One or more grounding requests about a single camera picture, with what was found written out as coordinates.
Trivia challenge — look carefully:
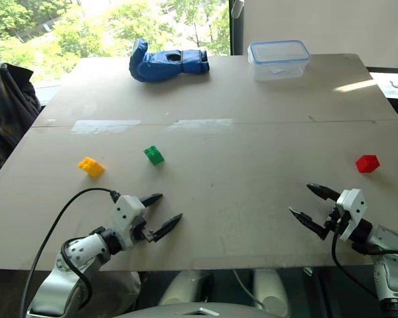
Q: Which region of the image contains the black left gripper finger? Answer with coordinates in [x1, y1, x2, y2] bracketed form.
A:
[149, 213, 184, 244]
[138, 193, 164, 209]

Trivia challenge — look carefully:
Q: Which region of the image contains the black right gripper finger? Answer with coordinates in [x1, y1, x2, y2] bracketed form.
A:
[306, 183, 341, 201]
[289, 207, 329, 240]

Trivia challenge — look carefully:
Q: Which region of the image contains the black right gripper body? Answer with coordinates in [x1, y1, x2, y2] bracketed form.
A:
[323, 202, 351, 235]

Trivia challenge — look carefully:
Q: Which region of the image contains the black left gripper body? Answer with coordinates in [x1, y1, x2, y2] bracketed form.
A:
[129, 217, 157, 244]

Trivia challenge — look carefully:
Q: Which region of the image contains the green toy brick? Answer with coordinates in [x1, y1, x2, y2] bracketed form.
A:
[143, 144, 165, 166]

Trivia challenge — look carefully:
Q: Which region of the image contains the red toy brick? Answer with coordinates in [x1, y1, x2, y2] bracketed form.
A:
[355, 154, 381, 174]

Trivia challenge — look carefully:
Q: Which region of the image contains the white robot leg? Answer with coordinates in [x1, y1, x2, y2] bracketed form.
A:
[159, 270, 212, 306]
[251, 268, 290, 317]

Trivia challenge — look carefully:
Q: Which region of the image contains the yellow toy brick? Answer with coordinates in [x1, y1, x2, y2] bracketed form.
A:
[77, 157, 106, 179]

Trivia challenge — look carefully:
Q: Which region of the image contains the silver robot torso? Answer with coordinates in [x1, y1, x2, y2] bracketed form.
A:
[114, 300, 285, 318]

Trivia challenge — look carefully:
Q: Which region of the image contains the blue padded glove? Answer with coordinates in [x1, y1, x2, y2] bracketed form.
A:
[128, 38, 210, 84]

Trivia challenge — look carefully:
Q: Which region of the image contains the clear plastic lidded container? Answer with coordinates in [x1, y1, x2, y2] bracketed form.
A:
[247, 40, 311, 83]

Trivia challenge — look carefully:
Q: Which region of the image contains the dark plaid jacket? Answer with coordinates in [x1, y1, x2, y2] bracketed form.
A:
[0, 60, 42, 188]

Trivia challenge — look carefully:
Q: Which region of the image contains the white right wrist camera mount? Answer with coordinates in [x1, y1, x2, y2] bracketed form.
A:
[336, 188, 367, 242]

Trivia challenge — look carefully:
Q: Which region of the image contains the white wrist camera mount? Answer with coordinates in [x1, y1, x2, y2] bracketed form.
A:
[109, 195, 146, 250]
[336, 188, 367, 242]

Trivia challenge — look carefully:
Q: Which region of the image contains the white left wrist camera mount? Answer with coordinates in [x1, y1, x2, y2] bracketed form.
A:
[109, 195, 146, 250]

